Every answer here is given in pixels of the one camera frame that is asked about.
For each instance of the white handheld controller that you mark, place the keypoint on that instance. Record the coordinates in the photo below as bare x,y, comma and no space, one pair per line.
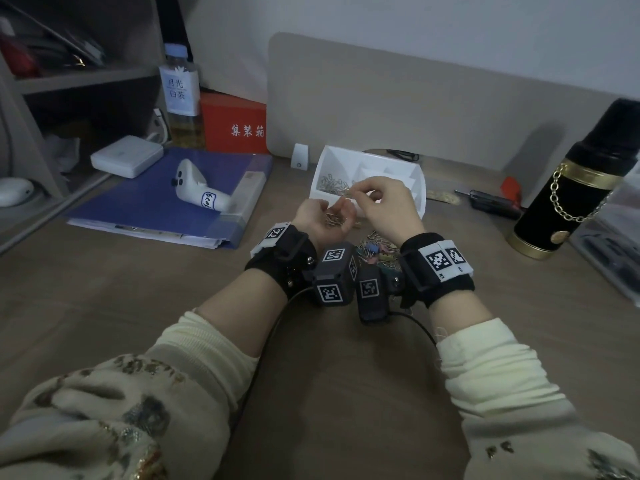
192,182

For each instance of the white compartment organizer tray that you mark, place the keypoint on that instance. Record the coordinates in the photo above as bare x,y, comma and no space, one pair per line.
330,159

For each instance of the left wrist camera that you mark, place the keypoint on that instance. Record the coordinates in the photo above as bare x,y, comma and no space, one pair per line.
335,277

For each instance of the grey shelf unit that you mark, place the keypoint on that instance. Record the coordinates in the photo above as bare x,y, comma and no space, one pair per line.
90,82

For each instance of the tea bottle with blue cap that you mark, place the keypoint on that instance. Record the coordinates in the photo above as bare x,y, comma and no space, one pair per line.
182,94

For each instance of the small red object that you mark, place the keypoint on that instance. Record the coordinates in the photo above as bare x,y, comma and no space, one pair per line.
512,188

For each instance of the white flat adapter box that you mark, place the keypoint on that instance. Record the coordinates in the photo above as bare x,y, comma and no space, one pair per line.
127,155

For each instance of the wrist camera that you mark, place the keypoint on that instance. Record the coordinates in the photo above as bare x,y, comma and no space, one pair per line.
372,299
335,277

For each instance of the person's left forearm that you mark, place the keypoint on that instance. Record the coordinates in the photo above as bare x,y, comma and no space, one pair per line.
150,394

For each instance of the flat gold strip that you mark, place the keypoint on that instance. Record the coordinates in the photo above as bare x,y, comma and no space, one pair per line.
444,195

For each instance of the person's right hand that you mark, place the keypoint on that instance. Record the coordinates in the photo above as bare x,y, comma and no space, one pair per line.
395,209

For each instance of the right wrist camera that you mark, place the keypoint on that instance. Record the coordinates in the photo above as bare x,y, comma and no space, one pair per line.
372,299

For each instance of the clear plastic bag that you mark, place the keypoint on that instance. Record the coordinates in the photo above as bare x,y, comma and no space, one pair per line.
62,152

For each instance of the small heap of paper clips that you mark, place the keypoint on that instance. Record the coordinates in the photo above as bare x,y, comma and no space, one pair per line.
332,186

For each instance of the blue document folder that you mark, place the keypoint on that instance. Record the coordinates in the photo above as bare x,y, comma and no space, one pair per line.
135,204

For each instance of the orange ribbed box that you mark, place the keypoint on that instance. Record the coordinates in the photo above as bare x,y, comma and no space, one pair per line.
230,122

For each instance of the pile of silver paper clips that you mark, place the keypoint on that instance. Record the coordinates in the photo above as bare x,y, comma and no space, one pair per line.
372,242

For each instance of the small white stand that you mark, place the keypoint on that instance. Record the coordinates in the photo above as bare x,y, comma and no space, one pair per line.
300,156

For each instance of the black screwdriver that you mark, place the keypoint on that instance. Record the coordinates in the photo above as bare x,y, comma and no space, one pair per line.
492,203

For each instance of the red pouch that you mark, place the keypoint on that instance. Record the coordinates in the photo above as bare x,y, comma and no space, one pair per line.
17,57

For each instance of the person's right forearm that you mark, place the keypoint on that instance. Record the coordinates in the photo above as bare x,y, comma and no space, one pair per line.
510,394

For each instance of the white computer mouse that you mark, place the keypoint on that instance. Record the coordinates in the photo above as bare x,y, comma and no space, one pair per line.
15,191

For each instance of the person's left hand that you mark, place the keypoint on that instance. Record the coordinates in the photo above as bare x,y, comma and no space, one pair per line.
312,224

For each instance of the clear plastic case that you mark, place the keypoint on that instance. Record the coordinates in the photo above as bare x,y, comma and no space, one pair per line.
610,244

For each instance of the group of coloured binder clips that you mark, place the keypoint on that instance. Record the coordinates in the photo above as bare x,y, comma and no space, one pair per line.
382,254

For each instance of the beige desk divider panel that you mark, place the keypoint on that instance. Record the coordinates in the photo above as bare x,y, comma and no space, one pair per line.
440,94

